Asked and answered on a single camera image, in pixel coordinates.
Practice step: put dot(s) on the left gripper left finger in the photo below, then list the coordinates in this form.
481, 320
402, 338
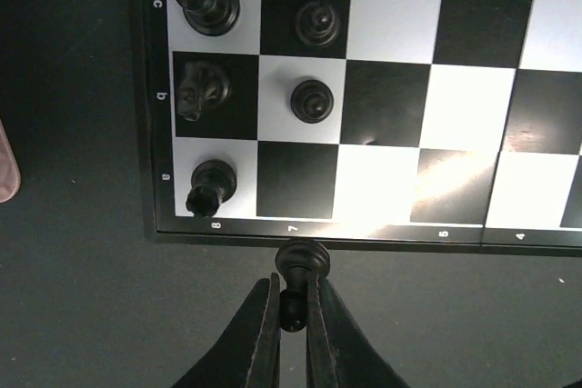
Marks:
247, 353

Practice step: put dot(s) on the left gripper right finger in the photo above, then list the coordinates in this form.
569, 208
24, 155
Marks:
338, 354

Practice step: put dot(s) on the black and white chessboard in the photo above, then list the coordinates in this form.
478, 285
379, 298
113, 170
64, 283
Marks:
456, 126

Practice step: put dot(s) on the black knight chess piece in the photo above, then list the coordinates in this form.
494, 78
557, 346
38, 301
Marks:
203, 88

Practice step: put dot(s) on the black pawn chess piece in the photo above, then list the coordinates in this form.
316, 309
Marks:
312, 101
317, 24
295, 262

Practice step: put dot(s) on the black rook chess piece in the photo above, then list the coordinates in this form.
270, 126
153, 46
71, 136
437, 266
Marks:
213, 183

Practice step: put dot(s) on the pink metal tin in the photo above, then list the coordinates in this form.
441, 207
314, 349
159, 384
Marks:
10, 178

